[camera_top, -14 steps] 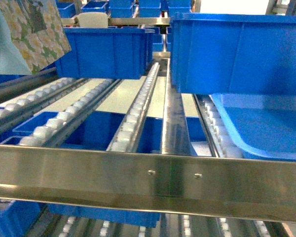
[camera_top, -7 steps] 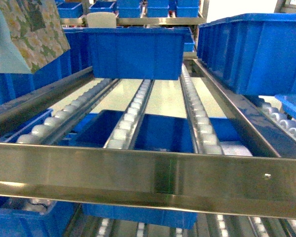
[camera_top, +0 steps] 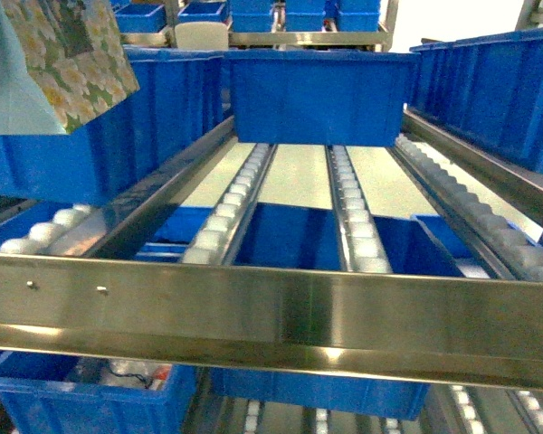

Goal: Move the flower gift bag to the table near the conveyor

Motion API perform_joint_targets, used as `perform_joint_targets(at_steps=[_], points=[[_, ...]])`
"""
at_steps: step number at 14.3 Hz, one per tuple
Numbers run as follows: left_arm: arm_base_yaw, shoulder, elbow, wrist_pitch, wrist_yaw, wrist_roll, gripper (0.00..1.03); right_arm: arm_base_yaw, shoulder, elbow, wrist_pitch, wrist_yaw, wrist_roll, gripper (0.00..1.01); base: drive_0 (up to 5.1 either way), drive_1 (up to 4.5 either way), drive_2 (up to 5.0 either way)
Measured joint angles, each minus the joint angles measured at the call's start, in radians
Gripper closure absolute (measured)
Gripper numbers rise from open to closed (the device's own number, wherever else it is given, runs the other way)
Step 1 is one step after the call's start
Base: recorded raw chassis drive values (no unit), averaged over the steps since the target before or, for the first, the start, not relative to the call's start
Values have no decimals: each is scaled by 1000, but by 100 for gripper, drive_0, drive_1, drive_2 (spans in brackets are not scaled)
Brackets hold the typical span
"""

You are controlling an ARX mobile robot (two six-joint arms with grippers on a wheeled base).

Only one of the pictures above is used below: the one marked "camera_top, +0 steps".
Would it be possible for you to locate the blue crate lower left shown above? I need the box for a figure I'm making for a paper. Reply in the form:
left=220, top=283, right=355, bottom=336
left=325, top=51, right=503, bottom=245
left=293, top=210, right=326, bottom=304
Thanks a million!
left=0, top=351, right=196, bottom=433

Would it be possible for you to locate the blue crate lane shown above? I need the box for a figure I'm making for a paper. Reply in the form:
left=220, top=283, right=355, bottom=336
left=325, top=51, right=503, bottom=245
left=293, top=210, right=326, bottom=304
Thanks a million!
left=408, top=28, right=543, bottom=175
left=0, top=46, right=224, bottom=206
left=225, top=49, right=420, bottom=147

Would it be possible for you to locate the white roller track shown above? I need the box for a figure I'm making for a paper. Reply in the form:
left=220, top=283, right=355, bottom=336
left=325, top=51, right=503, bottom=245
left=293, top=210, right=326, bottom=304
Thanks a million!
left=181, top=143, right=278, bottom=266

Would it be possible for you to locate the blue crate centre lane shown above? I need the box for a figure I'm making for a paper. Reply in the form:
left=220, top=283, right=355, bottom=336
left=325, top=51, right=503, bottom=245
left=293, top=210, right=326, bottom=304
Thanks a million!
left=225, top=49, right=420, bottom=147

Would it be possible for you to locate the blue crate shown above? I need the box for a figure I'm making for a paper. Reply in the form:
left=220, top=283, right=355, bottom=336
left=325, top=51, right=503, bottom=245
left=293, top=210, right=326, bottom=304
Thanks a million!
left=0, top=351, right=196, bottom=433
left=209, top=368, right=430, bottom=420

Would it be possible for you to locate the flower gift bag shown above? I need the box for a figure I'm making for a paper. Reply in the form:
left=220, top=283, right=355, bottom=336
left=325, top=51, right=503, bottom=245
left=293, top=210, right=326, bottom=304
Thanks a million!
left=0, top=1, right=139, bottom=136

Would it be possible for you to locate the blue crate right lane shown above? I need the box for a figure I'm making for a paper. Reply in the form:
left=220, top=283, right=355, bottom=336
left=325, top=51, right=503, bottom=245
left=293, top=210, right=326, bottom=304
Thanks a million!
left=408, top=28, right=543, bottom=175

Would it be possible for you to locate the blue crate left lane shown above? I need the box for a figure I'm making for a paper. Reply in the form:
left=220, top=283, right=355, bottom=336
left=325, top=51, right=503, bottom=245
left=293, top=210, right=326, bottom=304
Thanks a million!
left=0, top=46, right=224, bottom=206

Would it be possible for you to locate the stainless steel rack front rail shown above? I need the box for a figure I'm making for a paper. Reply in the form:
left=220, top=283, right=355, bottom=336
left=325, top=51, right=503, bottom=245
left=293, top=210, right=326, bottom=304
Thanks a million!
left=0, top=254, right=543, bottom=391

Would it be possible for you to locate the blue crate lower centre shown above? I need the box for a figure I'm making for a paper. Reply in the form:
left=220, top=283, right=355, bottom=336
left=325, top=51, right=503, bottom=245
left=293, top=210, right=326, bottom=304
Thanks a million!
left=209, top=368, right=430, bottom=420

